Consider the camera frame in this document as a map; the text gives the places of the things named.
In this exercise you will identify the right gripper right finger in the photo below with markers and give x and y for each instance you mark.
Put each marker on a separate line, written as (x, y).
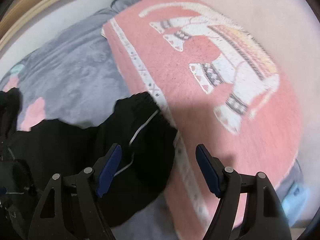
(264, 216)

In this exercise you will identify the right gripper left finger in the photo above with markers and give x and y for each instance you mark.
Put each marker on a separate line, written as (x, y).
(69, 207)

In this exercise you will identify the black hooded jacket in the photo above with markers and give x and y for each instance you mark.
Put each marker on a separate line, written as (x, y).
(29, 159)

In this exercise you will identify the blue tissue pack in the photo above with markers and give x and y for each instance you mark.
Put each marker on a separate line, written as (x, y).
(295, 200)

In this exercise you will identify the pink patterned pillow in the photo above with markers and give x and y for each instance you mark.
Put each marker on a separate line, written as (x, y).
(217, 85)

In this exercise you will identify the grey floral bed quilt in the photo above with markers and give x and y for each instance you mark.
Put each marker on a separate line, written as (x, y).
(74, 78)

